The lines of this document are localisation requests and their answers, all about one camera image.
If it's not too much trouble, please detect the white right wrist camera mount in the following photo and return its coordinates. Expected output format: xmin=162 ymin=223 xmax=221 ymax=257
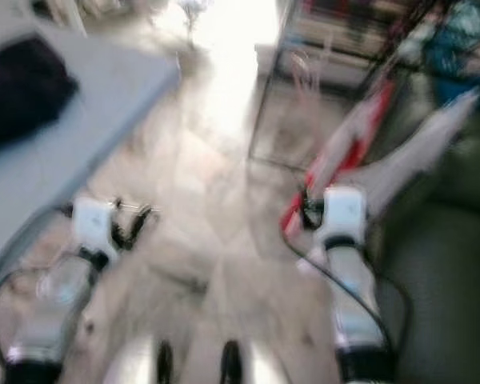
xmin=304 ymin=186 xmax=367 ymax=250

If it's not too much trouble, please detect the black metal drying rack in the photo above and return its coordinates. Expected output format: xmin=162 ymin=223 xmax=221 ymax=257
xmin=246 ymin=0 xmax=480 ymax=173

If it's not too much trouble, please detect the silver robot leg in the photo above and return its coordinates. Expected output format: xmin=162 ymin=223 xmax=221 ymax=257
xmin=104 ymin=336 xmax=175 ymax=384
xmin=220 ymin=340 xmax=293 ymax=384

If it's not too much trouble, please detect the white low slatted shelf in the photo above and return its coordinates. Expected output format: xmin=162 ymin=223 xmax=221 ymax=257
xmin=256 ymin=10 xmax=377 ymax=89

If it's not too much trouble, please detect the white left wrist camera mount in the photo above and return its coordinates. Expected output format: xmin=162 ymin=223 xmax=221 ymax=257
xmin=72 ymin=196 xmax=119 ymax=261

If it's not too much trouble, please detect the dark green sofa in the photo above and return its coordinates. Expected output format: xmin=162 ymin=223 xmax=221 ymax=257
xmin=368 ymin=72 xmax=480 ymax=384

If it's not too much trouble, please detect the silver left robot leg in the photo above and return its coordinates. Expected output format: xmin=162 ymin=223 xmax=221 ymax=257
xmin=104 ymin=336 xmax=175 ymax=384

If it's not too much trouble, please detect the dark blue garment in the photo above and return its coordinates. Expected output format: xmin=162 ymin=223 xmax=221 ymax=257
xmin=0 ymin=36 xmax=79 ymax=154

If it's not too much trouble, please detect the silver right robot leg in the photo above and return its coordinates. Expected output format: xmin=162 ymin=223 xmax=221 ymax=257
xmin=220 ymin=340 xmax=293 ymax=384

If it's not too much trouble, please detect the red and white garment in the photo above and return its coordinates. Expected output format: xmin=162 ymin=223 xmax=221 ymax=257
xmin=280 ymin=80 xmax=393 ymax=237

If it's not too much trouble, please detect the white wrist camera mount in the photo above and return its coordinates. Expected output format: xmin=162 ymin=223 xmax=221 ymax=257
xmin=72 ymin=196 xmax=119 ymax=261
xmin=304 ymin=186 xmax=367 ymax=250

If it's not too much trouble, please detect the long white garment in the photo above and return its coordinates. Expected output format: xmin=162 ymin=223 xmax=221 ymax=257
xmin=296 ymin=86 xmax=480 ymax=277

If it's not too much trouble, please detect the blue box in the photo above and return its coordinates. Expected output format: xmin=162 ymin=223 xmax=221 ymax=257
xmin=420 ymin=0 xmax=480 ymax=81

